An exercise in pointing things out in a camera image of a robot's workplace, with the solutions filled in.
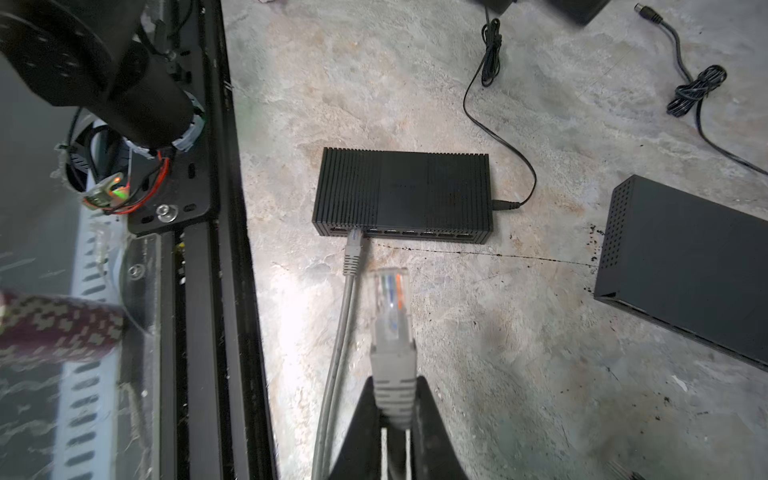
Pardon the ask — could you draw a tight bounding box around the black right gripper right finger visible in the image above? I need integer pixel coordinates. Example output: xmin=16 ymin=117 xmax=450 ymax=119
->
xmin=410 ymin=376 xmax=468 ymax=480

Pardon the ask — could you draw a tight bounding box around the black adapter cable with barrel plug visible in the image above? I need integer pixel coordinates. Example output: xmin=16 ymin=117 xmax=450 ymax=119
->
xmin=633 ymin=2 xmax=768 ymax=178

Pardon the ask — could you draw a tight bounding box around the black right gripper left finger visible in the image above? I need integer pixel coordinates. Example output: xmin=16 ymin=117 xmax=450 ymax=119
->
xmin=328 ymin=377 xmax=382 ymax=480

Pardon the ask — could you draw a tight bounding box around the poker chip stack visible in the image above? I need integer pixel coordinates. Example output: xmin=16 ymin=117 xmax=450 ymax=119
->
xmin=1 ymin=290 xmax=126 ymax=365

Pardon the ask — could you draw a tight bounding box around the large black switch box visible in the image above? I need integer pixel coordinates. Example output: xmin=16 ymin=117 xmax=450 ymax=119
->
xmin=594 ymin=175 xmax=767 ymax=369

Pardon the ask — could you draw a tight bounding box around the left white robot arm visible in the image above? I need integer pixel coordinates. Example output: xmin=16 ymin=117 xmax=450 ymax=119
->
xmin=1 ymin=1 xmax=204 ymax=151

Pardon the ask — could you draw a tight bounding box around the small black ribbed switch box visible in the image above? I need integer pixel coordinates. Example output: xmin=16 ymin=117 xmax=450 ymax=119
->
xmin=312 ymin=148 xmax=493 ymax=244

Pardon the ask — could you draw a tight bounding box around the black wall power adapter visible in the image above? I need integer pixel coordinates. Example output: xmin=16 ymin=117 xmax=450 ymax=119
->
xmin=546 ymin=0 xmax=610 ymax=26

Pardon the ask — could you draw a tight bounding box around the grey ethernet cable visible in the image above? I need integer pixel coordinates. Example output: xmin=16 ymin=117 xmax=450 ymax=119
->
xmin=368 ymin=266 xmax=419 ymax=480
xmin=310 ymin=227 xmax=367 ymax=480

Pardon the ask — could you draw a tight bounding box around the white slotted cable duct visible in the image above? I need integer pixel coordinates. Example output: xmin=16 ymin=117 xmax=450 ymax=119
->
xmin=50 ymin=209 xmax=130 ymax=480

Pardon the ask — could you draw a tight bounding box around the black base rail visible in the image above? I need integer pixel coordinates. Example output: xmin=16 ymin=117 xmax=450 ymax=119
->
xmin=129 ymin=1 xmax=278 ymax=479

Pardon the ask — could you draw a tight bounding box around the black power adapter with plug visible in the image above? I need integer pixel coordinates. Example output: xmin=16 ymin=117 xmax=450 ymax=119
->
xmin=461 ymin=1 xmax=539 ymax=211

